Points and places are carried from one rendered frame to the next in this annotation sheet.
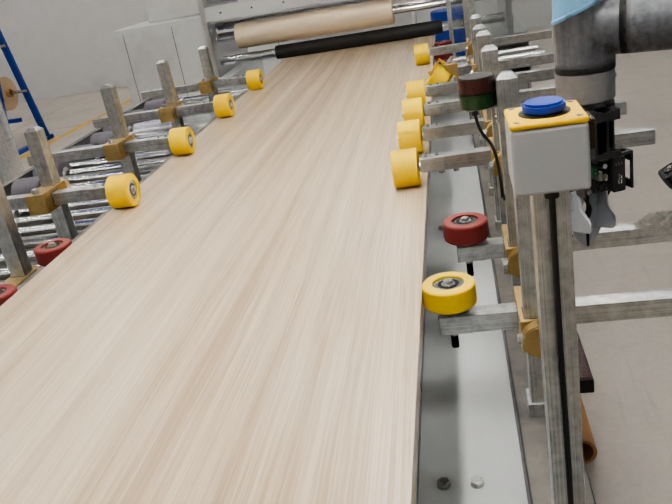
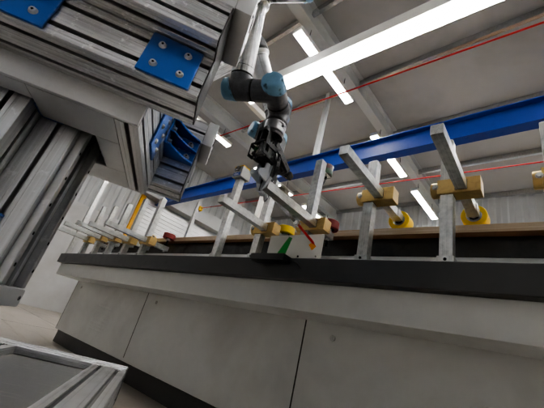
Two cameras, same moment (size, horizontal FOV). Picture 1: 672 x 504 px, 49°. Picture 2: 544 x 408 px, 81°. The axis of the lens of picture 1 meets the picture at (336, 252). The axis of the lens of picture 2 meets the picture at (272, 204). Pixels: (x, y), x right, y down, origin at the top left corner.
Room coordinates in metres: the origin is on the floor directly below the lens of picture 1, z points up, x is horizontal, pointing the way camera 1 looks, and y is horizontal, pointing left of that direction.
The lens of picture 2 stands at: (1.70, -1.39, 0.37)
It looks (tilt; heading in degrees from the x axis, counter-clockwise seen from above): 24 degrees up; 123
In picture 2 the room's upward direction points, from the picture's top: 15 degrees clockwise
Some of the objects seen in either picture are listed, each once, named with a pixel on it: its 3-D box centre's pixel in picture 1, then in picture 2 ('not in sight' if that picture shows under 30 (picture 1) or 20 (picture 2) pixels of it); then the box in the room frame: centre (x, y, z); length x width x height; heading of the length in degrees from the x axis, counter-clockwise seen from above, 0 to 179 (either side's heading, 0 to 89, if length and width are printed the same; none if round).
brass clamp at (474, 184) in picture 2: (495, 125); (456, 189); (1.70, -0.42, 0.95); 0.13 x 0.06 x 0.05; 169
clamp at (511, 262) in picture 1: (517, 249); (312, 227); (1.21, -0.32, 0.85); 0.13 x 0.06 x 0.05; 169
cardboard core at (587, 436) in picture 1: (572, 418); not in sight; (1.75, -0.58, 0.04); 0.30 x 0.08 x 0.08; 169
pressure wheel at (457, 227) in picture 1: (467, 246); (328, 233); (1.24, -0.24, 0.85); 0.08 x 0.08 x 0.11
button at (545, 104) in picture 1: (544, 109); not in sight; (0.68, -0.22, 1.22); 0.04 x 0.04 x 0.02
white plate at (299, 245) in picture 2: not in sight; (293, 246); (1.15, -0.34, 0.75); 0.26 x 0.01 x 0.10; 169
